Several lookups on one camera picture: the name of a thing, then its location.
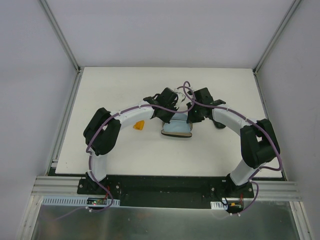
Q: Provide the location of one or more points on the right white cable duct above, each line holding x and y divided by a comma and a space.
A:
218, 205

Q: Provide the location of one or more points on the left aluminium frame post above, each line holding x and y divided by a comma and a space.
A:
59, 34

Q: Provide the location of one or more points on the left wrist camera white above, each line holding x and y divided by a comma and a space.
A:
180, 96

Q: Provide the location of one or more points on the left white cable duct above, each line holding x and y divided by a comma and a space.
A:
96, 202

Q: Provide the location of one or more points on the aluminium frame post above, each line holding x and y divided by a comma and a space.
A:
277, 34
59, 34

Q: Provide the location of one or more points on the light blue cloth back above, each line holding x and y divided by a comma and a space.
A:
178, 124

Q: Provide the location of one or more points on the white cable duct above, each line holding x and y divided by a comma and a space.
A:
96, 202
218, 205

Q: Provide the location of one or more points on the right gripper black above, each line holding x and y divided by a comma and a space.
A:
194, 115

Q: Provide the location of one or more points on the black glasses case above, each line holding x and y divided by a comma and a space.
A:
177, 135
218, 125

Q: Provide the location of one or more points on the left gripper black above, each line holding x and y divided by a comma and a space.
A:
169, 114

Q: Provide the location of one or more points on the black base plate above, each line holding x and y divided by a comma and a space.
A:
186, 192

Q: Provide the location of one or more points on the aluminium front rail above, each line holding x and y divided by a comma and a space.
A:
287, 191

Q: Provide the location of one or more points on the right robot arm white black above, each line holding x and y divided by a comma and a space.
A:
258, 142

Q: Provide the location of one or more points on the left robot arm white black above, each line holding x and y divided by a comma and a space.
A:
103, 129

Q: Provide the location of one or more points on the right aluminium frame post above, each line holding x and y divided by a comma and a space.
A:
277, 34

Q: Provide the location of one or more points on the orange safety glasses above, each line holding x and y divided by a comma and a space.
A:
139, 125

